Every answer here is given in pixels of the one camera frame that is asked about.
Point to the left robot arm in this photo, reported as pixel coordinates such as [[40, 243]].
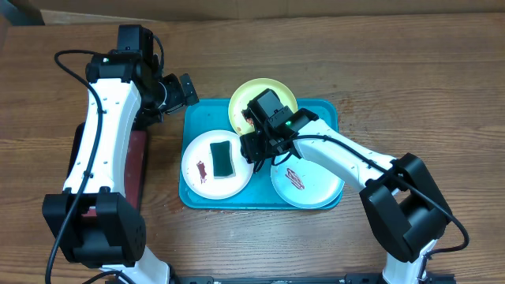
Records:
[[91, 219]]

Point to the black tray with red water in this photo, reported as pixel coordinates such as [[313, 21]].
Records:
[[135, 164]]

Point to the light blue rimmed plate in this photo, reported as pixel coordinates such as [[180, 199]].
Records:
[[304, 184]]

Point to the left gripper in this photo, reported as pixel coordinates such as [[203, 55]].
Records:
[[179, 98]]

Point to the cardboard box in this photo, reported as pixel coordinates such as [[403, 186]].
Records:
[[202, 10]]

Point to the blue plastic tray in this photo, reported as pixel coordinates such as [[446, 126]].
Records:
[[259, 193]]

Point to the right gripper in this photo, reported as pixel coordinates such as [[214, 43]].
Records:
[[256, 151]]

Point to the green rimmed plate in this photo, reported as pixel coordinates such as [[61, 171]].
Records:
[[250, 90]]

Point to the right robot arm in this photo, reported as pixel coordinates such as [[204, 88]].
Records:
[[404, 206]]

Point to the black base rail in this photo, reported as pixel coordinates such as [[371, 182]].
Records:
[[359, 278]]

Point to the green scrubbing sponge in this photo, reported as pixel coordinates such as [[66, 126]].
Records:
[[222, 159]]

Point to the white plate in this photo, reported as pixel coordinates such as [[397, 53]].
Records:
[[197, 167]]

